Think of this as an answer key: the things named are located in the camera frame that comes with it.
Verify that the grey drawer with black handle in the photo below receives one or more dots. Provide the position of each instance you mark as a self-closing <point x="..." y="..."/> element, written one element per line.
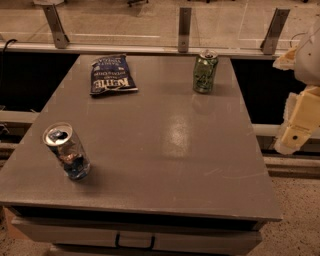
<point x="130" y="237"/>

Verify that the middle metal rail bracket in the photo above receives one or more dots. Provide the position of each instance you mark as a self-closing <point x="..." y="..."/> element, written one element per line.
<point x="184" y="29"/>

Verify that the left metal rail bracket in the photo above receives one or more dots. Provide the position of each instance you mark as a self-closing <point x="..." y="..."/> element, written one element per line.
<point x="60" y="38"/>

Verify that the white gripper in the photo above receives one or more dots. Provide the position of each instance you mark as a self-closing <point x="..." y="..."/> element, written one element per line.
<point x="308" y="61"/>

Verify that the silver blue energy drink can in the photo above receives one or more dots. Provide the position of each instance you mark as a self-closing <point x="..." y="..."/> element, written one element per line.
<point x="65" y="144"/>

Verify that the green soda can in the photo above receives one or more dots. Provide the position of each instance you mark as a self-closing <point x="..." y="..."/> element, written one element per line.
<point x="204" y="71"/>

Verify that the blue Kettle chips bag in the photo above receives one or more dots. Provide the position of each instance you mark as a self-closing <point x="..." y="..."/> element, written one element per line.
<point x="111" y="74"/>

